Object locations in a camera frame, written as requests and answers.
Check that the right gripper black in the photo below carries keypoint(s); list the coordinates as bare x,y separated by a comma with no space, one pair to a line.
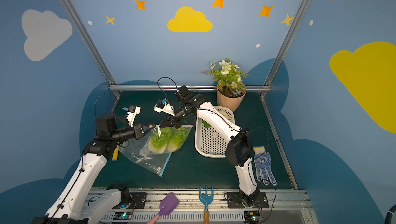
172,119

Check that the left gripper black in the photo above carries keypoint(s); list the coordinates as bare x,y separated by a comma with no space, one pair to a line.
138,131

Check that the pink-dotted bag of cabbages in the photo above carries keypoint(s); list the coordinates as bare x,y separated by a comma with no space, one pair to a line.
165,140

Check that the green chinese cabbage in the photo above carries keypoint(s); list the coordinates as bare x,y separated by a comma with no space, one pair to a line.
215,119
158,141
177,138

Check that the clear zip-top bag blue seal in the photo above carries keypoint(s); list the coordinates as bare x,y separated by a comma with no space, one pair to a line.
138,152

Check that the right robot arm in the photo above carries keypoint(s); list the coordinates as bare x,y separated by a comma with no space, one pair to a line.
239,151

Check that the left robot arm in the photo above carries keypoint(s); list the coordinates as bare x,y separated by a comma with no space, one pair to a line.
68,207

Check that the yellow toy spatula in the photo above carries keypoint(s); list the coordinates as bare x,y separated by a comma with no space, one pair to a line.
115,154

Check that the white perforated plastic basket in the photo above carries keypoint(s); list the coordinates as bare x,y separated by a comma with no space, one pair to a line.
211,142

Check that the potted artificial flower plant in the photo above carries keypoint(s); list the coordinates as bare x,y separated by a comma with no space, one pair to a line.
230,88

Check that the purple toy shovel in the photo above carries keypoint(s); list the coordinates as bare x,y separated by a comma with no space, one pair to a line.
166,207

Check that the teal toy garden rake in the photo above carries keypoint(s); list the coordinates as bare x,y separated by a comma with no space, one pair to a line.
206,198

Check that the left circuit board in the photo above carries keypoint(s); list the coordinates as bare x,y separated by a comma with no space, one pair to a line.
126,216

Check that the circuit board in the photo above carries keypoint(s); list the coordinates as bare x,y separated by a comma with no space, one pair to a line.
126,216
252,217

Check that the blue patterned glove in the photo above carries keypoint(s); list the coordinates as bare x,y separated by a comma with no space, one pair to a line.
262,160

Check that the right circuit board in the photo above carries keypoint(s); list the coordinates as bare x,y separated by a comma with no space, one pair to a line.
252,217

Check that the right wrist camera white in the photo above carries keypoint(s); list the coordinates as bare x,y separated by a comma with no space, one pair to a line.
164,106

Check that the aluminium back frame rail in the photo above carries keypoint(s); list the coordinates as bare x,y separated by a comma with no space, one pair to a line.
115,87

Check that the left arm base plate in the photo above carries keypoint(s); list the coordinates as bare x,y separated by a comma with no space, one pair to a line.
137,201

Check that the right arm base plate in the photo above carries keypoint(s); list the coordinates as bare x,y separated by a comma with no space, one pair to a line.
236,200

